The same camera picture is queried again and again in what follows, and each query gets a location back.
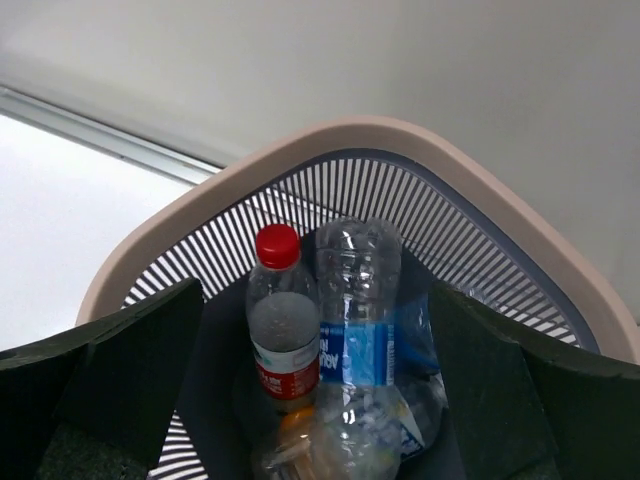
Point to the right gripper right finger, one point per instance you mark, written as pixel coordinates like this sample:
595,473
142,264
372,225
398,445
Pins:
527,406

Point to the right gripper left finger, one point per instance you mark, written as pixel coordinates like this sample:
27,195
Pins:
95,402

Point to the clear unlabelled plastic bottle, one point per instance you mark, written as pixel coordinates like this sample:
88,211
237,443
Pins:
324,452

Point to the orange juice bottle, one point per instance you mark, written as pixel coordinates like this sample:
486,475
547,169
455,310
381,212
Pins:
292,459

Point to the red label water bottle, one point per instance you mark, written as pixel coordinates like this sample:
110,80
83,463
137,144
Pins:
283,319

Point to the blue label bottle white cap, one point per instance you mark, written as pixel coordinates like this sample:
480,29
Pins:
358,266

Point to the clear bottle white blue label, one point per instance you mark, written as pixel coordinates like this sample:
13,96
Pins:
400,430

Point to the grey mesh waste bin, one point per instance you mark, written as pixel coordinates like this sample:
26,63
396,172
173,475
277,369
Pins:
457,221

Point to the aluminium frame rail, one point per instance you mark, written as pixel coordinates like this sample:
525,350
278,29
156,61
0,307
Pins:
105,139

